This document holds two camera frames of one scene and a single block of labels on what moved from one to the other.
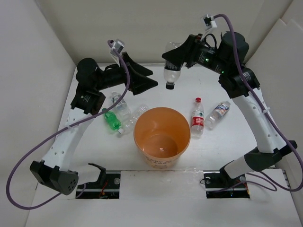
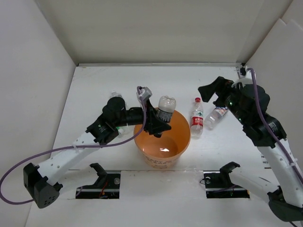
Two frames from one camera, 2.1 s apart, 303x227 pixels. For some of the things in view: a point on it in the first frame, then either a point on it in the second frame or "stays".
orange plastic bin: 162,135 stays
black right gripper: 187,52 to 220,84
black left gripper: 138,83 to 154,124
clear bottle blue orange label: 220,111 stays
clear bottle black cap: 172,72 to 166,107
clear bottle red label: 197,124 stays
